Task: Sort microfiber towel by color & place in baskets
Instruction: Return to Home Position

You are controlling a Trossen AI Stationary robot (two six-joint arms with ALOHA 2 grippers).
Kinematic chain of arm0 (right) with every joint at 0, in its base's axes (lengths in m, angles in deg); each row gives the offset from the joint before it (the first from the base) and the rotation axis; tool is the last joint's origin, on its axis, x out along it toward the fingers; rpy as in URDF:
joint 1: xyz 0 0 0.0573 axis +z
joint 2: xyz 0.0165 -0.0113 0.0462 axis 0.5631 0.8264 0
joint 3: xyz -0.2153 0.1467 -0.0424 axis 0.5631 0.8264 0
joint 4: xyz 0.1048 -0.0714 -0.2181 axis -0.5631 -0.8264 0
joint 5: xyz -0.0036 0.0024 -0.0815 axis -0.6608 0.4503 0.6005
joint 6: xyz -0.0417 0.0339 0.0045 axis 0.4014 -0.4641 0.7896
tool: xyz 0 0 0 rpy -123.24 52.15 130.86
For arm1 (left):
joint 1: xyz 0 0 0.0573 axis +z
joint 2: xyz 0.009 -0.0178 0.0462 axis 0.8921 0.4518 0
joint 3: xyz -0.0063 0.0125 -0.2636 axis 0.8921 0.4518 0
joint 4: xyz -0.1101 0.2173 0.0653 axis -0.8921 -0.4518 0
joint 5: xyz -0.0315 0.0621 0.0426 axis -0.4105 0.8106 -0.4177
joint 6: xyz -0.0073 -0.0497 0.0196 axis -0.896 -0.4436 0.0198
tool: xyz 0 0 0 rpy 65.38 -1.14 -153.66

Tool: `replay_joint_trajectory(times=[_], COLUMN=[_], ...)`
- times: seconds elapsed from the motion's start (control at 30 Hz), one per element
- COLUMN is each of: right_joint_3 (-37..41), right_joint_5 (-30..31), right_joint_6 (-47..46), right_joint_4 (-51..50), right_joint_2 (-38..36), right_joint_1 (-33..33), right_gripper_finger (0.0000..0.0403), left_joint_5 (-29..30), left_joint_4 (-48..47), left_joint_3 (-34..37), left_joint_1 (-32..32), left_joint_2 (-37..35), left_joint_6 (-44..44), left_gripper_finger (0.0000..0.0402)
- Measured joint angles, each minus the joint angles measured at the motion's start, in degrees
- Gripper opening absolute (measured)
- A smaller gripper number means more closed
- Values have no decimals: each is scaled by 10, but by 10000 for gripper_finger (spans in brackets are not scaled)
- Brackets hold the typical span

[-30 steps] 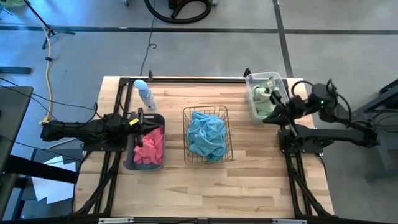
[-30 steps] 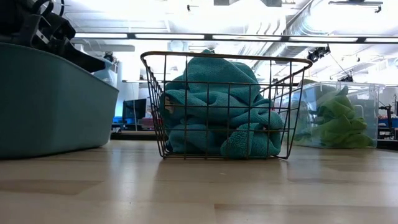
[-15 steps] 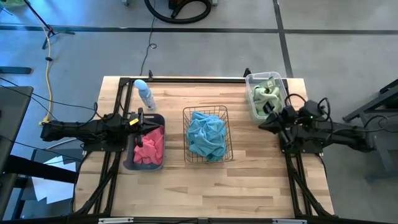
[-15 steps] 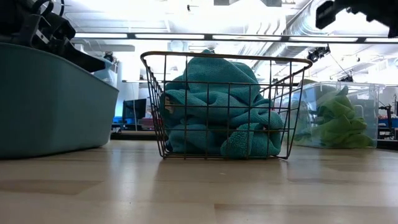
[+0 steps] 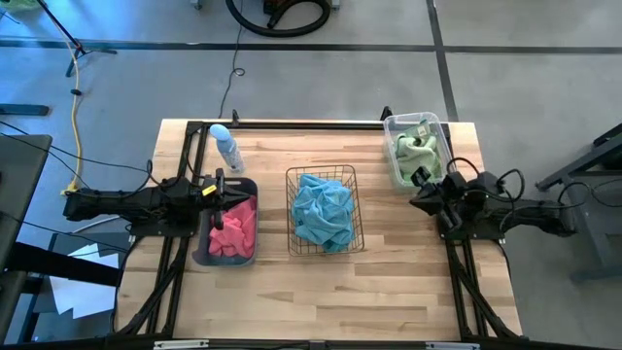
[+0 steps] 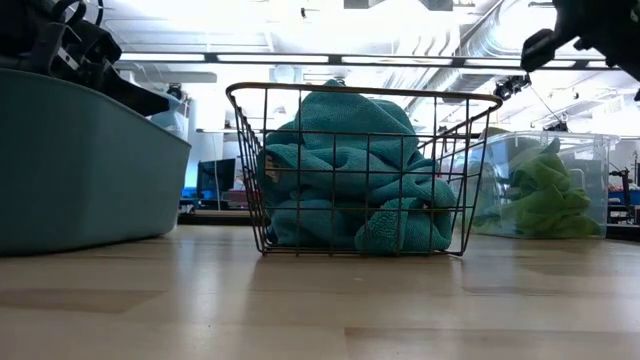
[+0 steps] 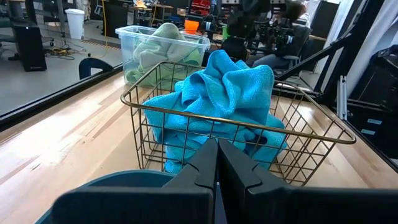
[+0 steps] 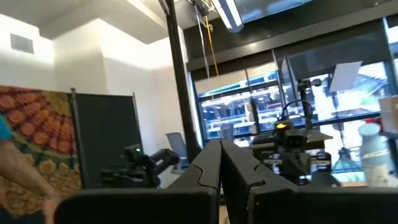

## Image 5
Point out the teal plastic basket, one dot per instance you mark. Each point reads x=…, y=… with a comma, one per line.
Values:
x=233, y=260

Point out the black floor beam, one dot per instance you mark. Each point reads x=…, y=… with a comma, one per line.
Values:
x=63, y=265

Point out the green microfiber towel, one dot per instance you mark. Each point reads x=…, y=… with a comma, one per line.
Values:
x=407, y=174
x=413, y=153

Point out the light blue spray bottle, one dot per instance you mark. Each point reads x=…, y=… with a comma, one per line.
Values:
x=226, y=146

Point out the black flat floor bar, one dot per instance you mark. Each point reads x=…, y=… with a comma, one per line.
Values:
x=24, y=110

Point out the black desk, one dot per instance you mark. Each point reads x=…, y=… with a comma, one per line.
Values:
x=22, y=175

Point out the dark metal table frame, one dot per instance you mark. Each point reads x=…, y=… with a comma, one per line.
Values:
x=590, y=228

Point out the black table clamp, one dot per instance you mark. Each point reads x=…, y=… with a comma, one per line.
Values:
x=235, y=116
x=386, y=113

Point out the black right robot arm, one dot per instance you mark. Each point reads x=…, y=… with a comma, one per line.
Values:
x=520, y=209

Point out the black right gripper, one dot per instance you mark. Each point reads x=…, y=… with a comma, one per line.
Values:
x=449, y=194

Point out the clear plastic bin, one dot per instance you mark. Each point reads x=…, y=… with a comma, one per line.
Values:
x=391, y=141

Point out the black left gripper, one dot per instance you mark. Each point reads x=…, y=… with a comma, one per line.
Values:
x=209, y=194

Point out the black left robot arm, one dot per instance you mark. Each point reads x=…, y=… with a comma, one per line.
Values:
x=121, y=204

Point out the black tripod stand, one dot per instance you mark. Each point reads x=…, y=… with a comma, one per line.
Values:
x=80, y=49

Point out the black aluminium table frame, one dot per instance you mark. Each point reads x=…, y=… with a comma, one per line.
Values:
x=296, y=125

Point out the white paper sheet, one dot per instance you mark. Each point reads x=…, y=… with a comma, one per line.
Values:
x=80, y=299

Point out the green cloth bundle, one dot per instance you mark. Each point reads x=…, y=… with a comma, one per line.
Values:
x=22, y=5

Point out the silver metal bracket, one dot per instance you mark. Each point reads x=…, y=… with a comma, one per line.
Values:
x=180, y=344
x=452, y=346

